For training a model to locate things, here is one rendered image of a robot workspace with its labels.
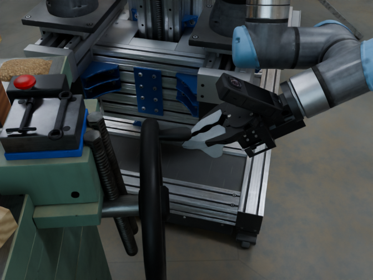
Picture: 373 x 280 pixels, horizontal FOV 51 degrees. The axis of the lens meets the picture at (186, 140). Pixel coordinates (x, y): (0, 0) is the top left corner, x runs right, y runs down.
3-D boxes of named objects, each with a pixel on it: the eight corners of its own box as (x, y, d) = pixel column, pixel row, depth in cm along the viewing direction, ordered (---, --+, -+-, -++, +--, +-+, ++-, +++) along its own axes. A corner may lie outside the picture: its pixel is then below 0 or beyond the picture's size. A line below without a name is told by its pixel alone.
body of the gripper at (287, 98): (246, 160, 69) (311, 133, 66) (225, 131, 64) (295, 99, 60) (238, 131, 75) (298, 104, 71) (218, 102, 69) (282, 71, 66)
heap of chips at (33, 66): (46, 80, 76) (44, 71, 74) (-7, 81, 75) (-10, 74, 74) (52, 60, 81) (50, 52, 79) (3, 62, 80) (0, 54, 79)
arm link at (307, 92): (321, 86, 59) (305, 56, 65) (292, 99, 60) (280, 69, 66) (334, 117, 64) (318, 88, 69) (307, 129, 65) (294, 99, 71)
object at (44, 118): (81, 156, 53) (73, 126, 49) (-2, 161, 52) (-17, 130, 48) (91, 97, 62) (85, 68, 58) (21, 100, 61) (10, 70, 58)
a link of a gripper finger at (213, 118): (195, 159, 74) (238, 140, 71) (179, 141, 70) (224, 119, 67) (193, 148, 76) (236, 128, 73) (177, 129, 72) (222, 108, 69)
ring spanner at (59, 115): (62, 141, 49) (61, 138, 49) (46, 141, 49) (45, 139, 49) (73, 93, 56) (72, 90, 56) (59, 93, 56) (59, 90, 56)
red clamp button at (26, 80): (34, 90, 54) (32, 84, 53) (12, 91, 54) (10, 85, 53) (38, 78, 56) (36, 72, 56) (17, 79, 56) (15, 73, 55)
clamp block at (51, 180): (98, 205, 58) (87, 164, 52) (6, 210, 57) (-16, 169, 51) (106, 136, 68) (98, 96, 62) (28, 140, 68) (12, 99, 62)
